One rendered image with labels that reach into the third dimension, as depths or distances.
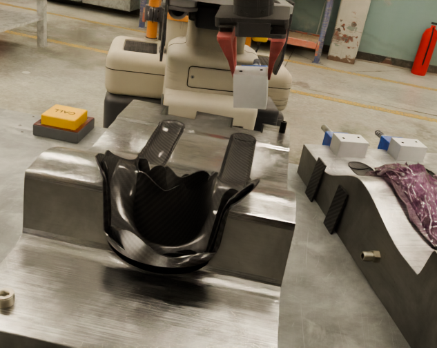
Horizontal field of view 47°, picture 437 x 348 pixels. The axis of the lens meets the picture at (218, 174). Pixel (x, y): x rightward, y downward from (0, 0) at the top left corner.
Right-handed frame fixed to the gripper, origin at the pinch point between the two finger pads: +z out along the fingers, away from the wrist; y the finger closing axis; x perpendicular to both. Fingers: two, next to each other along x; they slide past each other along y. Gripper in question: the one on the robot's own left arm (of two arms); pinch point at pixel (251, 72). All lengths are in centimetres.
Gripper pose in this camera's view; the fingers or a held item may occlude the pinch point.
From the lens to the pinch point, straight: 78.7
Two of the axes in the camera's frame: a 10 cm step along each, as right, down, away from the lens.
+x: 1.5, -5.5, 8.2
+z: 0.1, 8.3, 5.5
